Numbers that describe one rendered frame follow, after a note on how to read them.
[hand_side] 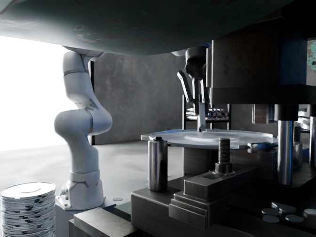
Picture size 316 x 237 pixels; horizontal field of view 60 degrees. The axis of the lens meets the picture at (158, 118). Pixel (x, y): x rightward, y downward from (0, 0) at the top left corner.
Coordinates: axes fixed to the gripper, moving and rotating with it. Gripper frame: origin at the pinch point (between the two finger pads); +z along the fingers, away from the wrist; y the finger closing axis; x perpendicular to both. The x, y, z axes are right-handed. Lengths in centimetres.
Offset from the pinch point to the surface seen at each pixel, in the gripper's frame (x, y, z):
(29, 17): 57, 24, 9
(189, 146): 24.6, 7.8, 12.6
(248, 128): -653, -270, -151
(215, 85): 25.0, 2.3, 1.0
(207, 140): 18.1, 3.0, 10.4
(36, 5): 58, 23, 10
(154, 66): -539, -7, -279
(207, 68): 22.0, 3.0, -3.9
